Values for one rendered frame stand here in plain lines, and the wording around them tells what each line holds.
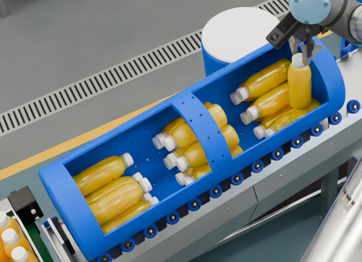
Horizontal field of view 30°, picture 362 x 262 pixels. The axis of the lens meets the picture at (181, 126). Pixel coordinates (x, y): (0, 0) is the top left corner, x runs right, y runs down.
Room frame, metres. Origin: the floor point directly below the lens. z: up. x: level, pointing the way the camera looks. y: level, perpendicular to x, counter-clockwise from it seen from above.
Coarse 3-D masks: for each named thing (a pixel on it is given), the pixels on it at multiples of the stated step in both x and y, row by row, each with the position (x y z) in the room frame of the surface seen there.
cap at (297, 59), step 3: (294, 54) 1.32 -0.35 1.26; (297, 54) 1.32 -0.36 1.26; (300, 54) 1.31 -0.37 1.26; (294, 57) 1.31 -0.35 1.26; (297, 57) 1.31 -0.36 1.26; (300, 57) 1.30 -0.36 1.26; (294, 60) 1.30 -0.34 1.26; (297, 60) 1.29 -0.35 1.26; (300, 60) 1.29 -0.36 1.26; (294, 63) 1.29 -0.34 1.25; (297, 63) 1.29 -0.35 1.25; (300, 63) 1.28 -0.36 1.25; (297, 66) 1.29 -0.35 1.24; (300, 66) 1.29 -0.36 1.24
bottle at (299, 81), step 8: (288, 72) 1.30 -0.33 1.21; (296, 72) 1.28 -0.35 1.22; (304, 72) 1.28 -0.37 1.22; (288, 80) 1.30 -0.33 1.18; (296, 80) 1.28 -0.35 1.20; (304, 80) 1.27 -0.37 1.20; (288, 88) 1.30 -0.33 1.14; (296, 88) 1.28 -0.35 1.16; (304, 88) 1.27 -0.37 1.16; (296, 96) 1.28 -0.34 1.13; (304, 96) 1.27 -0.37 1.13; (296, 104) 1.28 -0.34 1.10; (304, 104) 1.27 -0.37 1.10
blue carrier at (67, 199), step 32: (256, 64) 1.47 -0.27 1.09; (320, 64) 1.31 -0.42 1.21; (192, 96) 1.27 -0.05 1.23; (224, 96) 1.41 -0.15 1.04; (320, 96) 1.36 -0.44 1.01; (128, 128) 1.21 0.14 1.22; (160, 128) 1.33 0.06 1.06; (192, 128) 1.16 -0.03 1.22; (288, 128) 1.19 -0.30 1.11; (64, 160) 1.15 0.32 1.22; (96, 160) 1.25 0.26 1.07; (160, 160) 1.26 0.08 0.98; (224, 160) 1.10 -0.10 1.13; (256, 160) 1.16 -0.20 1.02; (64, 192) 1.03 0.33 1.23; (160, 192) 1.16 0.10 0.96; (192, 192) 1.06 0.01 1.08; (96, 224) 0.97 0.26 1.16; (128, 224) 0.98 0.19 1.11; (96, 256) 0.95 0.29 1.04
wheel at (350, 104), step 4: (352, 100) 1.34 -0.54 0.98; (356, 100) 1.34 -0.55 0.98; (348, 104) 1.33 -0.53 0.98; (352, 104) 1.33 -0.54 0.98; (356, 104) 1.33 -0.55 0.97; (348, 108) 1.32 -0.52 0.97; (352, 108) 1.32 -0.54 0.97; (356, 108) 1.32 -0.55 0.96; (352, 112) 1.31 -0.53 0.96; (356, 112) 1.32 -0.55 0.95
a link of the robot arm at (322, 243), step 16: (352, 176) 0.59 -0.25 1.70; (352, 192) 0.56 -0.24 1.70; (336, 208) 0.56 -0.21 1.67; (352, 208) 0.54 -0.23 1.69; (336, 224) 0.53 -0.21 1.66; (352, 224) 0.52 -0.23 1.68; (320, 240) 0.52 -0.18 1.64; (336, 240) 0.51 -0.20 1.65; (352, 240) 0.50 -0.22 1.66; (304, 256) 0.52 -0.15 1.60; (320, 256) 0.50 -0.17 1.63; (336, 256) 0.49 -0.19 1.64; (352, 256) 0.48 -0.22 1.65
